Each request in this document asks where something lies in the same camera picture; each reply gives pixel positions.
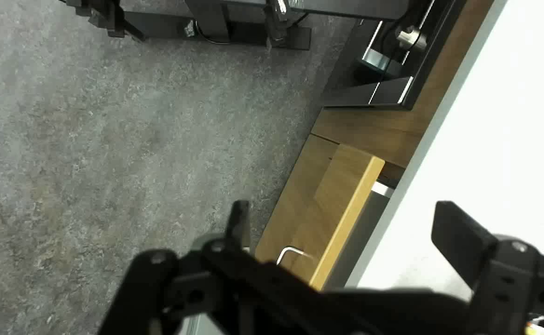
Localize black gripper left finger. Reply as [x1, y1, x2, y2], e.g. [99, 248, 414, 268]
[224, 200, 252, 248]

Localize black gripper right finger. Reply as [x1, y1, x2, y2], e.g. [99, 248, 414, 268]
[431, 201, 500, 291]

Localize silver drawer handle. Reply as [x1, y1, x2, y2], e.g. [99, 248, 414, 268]
[276, 246, 314, 265]

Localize wooden kitchen drawer front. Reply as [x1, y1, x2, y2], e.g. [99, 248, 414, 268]
[256, 136, 386, 291]

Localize white kitchen countertop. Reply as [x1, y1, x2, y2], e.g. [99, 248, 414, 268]
[349, 0, 544, 296]

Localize wooden lower cabinet door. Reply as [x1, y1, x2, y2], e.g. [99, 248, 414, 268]
[314, 0, 496, 168]

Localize black metal stand base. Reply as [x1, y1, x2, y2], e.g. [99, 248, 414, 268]
[62, 0, 411, 51]

